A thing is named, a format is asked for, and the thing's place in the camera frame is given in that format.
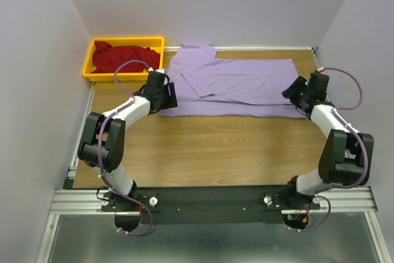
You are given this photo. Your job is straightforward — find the red t shirt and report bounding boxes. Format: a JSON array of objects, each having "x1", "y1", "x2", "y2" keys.
[{"x1": 92, "y1": 41, "x2": 161, "y2": 73}]

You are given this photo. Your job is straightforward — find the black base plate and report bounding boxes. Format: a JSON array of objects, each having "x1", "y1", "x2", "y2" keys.
[{"x1": 102, "y1": 185, "x2": 320, "y2": 225}]

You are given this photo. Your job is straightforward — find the lavender t shirt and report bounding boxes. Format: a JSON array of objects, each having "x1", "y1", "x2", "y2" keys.
[{"x1": 159, "y1": 44, "x2": 303, "y2": 118}]

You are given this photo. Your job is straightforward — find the yellow plastic bin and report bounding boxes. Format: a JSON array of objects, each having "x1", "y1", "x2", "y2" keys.
[{"x1": 82, "y1": 36, "x2": 164, "y2": 82}]

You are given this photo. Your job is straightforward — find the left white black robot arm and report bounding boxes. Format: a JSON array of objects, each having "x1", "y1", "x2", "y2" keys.
[{"x1": 78, "y1": 70, "x2": 178, "y2": 206}]

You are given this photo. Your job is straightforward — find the left side aluminium rail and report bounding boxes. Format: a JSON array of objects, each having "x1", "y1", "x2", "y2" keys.
[{"x1": 62, "y1": 83, "x2": 96, "y2": 190}]

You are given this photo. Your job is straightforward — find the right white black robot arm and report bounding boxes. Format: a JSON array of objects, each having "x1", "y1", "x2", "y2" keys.
[{"x1": 279, "y1": 71, "x2": 374, "y2": 208}]

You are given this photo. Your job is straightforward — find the aluminium frame rail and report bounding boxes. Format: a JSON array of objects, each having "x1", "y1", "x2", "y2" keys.
[{"x1": 49, "y1": 187, "x2": 377, "y2": 215}]

